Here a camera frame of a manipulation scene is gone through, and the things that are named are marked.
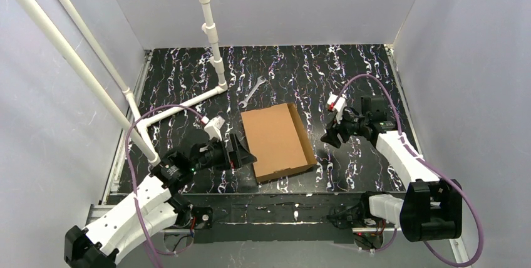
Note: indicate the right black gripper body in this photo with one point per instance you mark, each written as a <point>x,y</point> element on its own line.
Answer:
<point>340,129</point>

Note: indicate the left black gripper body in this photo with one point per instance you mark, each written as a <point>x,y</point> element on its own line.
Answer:
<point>231,156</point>

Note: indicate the brown cardboard box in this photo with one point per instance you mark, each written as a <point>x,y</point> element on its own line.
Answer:
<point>277,137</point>

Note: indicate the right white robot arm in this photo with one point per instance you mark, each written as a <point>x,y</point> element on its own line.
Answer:
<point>431,208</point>

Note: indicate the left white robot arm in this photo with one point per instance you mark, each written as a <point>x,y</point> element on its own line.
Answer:
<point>154,205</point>

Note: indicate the silver wrench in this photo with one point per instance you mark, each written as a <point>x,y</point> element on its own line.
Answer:
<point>260,80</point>

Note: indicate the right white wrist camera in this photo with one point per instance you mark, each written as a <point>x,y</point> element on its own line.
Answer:
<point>336,104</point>

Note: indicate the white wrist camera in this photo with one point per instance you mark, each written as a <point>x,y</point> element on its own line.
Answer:
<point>213,127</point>
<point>336,104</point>

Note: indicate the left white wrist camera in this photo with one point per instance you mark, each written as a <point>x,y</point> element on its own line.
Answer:
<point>213,127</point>

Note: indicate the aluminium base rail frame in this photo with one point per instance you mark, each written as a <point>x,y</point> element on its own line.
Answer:
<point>314,204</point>

